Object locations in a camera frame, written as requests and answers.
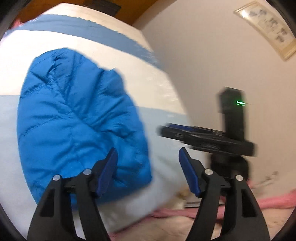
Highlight wooden wardrobe cabinets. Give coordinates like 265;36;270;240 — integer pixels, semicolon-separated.
17;0;156;25

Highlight blue puffer jacket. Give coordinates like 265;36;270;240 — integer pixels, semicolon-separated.
16;48;152;203

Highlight pink clothing on floor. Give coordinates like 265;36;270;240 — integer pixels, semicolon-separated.
108;188;296;241

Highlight blue and white bed sheet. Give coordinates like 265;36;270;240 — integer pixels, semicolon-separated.
1;3;188;236

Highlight framed wall picture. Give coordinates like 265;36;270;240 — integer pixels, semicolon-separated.
234;1;295;61

